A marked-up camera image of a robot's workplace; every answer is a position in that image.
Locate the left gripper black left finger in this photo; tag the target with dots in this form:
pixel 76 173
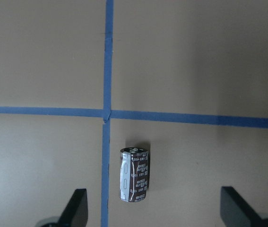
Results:
pixel 75 213

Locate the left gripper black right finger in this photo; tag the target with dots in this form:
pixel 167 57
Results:
pixel 235 211

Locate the dark brown cylindrical capacitor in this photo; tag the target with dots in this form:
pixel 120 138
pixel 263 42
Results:
pixel 134 174

